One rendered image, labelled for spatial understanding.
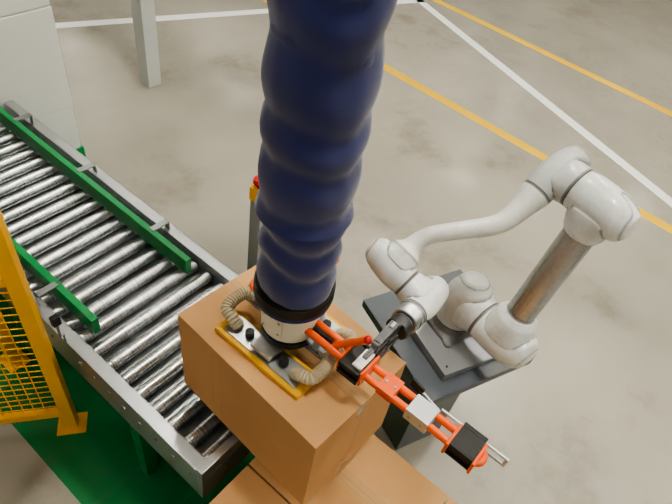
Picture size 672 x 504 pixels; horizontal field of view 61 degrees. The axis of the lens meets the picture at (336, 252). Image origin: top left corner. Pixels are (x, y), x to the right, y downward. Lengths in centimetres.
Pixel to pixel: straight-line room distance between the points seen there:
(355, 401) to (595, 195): 89
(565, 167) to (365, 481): 124
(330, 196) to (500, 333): 102
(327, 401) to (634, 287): 288
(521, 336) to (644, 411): 161
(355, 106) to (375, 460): 143
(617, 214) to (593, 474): 172
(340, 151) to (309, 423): 79
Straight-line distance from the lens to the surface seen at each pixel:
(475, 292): 208
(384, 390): 153
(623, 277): 420
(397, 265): 171
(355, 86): 108
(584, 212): 177
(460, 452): 150
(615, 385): 355
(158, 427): 215
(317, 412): 163
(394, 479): 218
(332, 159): 114
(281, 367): 166
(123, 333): 244
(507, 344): 205
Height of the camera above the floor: 250
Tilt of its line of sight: 45 degrees down
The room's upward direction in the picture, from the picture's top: 12 degrees clockwise
